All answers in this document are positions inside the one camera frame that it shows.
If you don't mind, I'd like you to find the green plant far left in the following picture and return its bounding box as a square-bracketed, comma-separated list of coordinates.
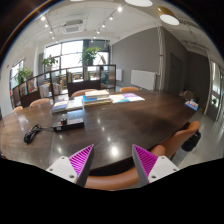
[15, 67, 31, 84]

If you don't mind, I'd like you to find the open grey book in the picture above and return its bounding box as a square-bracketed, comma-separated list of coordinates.
[51, 99, 83, 113]

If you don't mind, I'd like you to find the orange chair far right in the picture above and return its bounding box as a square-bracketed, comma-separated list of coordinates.
[120, 87, 140, 92]

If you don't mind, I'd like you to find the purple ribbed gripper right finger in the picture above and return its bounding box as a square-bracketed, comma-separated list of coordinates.
[132, 144, 179, 186]

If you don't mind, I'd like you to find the stack of books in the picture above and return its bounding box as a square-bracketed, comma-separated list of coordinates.
[83, 90, 111, 106]

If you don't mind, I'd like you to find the orange chair far middle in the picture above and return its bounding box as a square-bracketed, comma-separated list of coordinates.
[71, 89, 96, 97]

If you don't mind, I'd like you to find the black coiled cable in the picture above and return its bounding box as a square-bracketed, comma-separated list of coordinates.
[23, 123, 55, 145]

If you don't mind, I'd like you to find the purple and white brochure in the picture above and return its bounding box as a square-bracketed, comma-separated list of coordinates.
[110, 93, 144, 103]

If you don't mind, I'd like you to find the black power strip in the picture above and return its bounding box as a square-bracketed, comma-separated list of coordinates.
[52, 118, 84, 132]

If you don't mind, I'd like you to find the white wall radiator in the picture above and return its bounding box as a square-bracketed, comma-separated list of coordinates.
[131, 70, 156, 90]

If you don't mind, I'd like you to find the ceiling air conditioner unit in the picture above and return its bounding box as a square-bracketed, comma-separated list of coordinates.
[62, 19, 84, 34]

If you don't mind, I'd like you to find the blue item at table end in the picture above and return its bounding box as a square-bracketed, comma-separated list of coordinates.
[185, 100, 198, 111]

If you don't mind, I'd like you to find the orange chair far left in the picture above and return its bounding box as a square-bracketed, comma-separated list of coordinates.
[30, 98, 50, 107]

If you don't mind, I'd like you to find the orange chair at right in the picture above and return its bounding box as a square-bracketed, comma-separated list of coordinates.
[161, 121, 200, 157]

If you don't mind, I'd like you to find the black shelving divider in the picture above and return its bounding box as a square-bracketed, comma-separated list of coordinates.
[10, 65, 116, 108]

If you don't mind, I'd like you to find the white round ceiling lamp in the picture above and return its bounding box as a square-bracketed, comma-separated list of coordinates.
[157, 6, 179, 26]

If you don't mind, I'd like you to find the green plant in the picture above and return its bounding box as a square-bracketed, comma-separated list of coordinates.
[79, 46, 100, 66]
[15, 67, 31, 84]
[42, 56, 57, 72]

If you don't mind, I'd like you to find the green plant centre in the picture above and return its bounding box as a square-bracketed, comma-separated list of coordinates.
[79, 46, 100, 66]

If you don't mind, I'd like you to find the large dark wooden table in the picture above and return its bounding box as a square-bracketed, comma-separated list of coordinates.
[0, 91, 195, 169]

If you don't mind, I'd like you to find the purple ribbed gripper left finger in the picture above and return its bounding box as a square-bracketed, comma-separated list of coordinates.
[47, 145, 94, 187]

